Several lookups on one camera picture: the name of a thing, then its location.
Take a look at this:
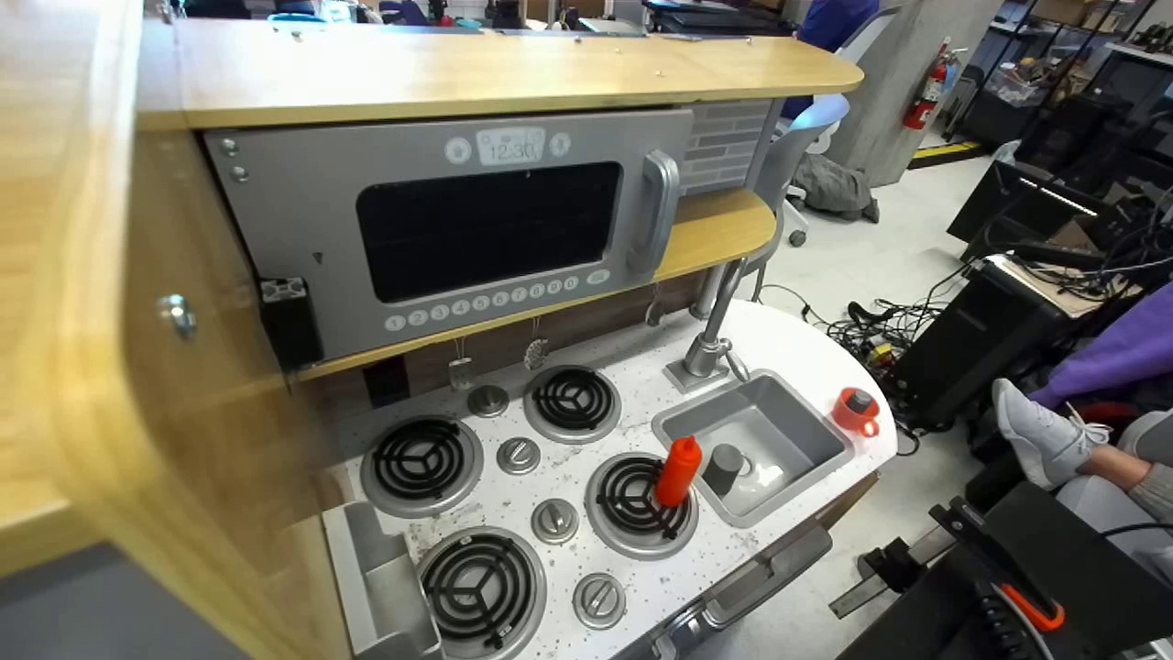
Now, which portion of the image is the wooden side panel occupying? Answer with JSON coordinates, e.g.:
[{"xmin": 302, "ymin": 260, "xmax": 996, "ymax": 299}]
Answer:
[{"xmin": 0, "ymin": 0, "xmax": 347, "ymax": 660}]

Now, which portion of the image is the grey toy microwave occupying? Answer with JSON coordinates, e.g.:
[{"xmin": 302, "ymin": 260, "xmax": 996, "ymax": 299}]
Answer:
[{"xmin": 206, "ymin": 112, "xmax": 692, "ymax": 360}]

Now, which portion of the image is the front right stove burner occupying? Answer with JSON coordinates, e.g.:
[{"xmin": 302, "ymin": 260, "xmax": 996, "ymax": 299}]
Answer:
[{"xmin": 582, "ymin": 455, "xmax": 700, "ymax": 561}]

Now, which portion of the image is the purple cloth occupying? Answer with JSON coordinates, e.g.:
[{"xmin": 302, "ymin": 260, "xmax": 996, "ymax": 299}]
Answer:
[{"xmin": 1032, "ymin": 283, "xmax": 1173, "ymax": 409}]

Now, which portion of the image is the grey oven door handle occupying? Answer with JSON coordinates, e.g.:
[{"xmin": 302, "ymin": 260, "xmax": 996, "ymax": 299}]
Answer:
[{"xmin": 660, "ymin": 525, "xmax": 831, "ymax": 660}]

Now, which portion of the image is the red fire extinguisher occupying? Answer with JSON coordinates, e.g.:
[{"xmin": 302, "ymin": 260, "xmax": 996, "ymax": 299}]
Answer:
[{"xmin": 903, "ymin": 46, "xmax": 953, "ymax": 131}]

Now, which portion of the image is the silver stove knob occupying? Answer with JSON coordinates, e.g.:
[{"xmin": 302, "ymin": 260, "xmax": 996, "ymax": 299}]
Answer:
[
  {"xmin": 464, "ymin": 387, "xmax": 509, "ymax": 418},
  {"xmin": 573, "ymin": 571, "xmax": 628, "ymax": 631},
  {"xmin": 533, "ymin": 499, "xmax": 579, "ymax": 546},
  {"xmin": 495, "ymin": 438, "xmax": 541, "ymax": 475}
]

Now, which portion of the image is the wooden top shelf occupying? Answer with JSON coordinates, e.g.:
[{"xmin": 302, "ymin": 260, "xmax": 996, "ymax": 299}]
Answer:
[{"xmin": 136, "ymin": 20, "xmax": 864, "ymax": 130}]

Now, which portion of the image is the grey toy faucet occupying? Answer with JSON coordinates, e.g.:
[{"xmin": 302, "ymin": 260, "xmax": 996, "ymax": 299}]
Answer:
[{"xmin": 668, "ymin": 260, "xmax": 743, "ymax": 392}]

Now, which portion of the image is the stove burner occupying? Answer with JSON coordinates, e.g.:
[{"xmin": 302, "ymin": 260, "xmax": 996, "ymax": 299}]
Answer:
[
  {"xmin": 582, "ymin": 455, "xmax": 700, "ymax": 561},
  {"xmin": 423, "ymin": 530, "xmax": 547, "ymax": 660},
  {"xmin": 360, "ymin": 418, "xmax": 483, "ymax": 516},
  {"xmin": 524, "ymin": 367, "xmax": 618, "ymax": 444}
]

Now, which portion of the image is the black case with orange latch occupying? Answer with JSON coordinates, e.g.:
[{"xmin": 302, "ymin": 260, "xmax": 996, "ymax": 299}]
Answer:
[{"xmin": 837, "ymin": 484, "xmax": 1173, "ymax": 660}]

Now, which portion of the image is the back right stove burner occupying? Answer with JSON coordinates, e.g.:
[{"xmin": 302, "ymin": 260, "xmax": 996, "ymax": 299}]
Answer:
[{"xmin": 524, "ymin": 367, "xmax": 618, "ymax": 444}]

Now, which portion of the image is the front left stove burner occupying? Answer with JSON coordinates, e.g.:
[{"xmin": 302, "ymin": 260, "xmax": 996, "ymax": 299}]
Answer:
[{"xmin": 423, "ymin": 530, "xmax": 547, "ymax": 660}]

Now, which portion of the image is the grey microwave door handle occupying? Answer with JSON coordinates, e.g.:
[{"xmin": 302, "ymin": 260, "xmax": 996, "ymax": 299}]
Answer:
[{"xmin": 634, "ymin": 152, "xmax": 682, "ymax": 278}]

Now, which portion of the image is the back left stove burner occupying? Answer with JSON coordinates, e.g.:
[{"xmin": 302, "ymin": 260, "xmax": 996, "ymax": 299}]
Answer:
[{"xmin": 360, "ymin": 418, "xmax": 483, "ymax": 516}]

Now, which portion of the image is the small wooden lower shelf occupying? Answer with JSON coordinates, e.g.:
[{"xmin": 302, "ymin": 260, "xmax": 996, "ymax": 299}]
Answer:
[{"xmin": 655, "ymin": 192, "xmax": 778, "ymax": 283}]

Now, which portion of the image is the grey toy sink basin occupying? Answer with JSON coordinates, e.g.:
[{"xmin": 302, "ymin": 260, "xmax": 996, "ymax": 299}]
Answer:
[{"xmin": 654, "ymin": 372, "xmax": 853, "ymax": 530}]

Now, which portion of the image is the dark grey cup in sink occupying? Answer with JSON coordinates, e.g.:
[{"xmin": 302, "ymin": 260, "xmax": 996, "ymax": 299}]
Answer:
[{"xmin": 703, "ymin": 444, "xmax": 743, "ymax": 495}]

